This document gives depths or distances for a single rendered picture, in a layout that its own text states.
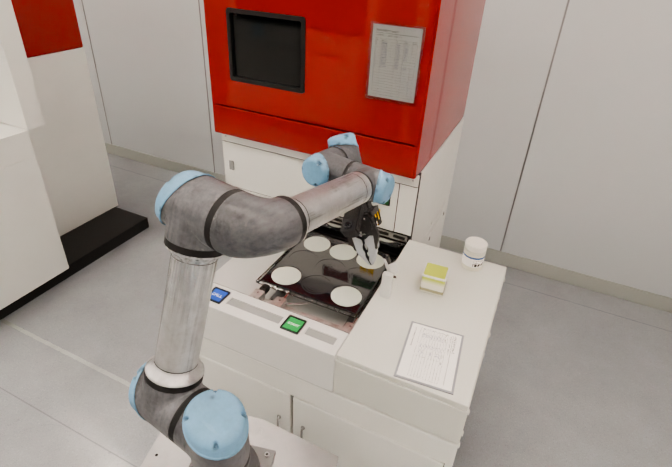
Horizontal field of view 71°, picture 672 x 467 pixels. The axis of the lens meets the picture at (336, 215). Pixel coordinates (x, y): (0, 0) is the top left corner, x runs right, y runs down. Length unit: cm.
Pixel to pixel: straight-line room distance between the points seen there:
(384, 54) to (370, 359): 87
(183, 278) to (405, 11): 96
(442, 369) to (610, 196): 212
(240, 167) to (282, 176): 20
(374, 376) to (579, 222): 224
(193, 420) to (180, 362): 11
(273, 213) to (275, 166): 107
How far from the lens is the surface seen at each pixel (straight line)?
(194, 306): 93
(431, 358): 131
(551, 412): 264
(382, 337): 134
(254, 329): 138
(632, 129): 306
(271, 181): 190
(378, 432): 143
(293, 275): 163
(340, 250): 175
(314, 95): 162
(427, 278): 147
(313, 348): 130
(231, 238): 79
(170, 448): 133
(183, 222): 85
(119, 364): 271
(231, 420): 98
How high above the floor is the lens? 190
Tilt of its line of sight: 31 degrees down
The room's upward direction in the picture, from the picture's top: 3 degrees clockwise
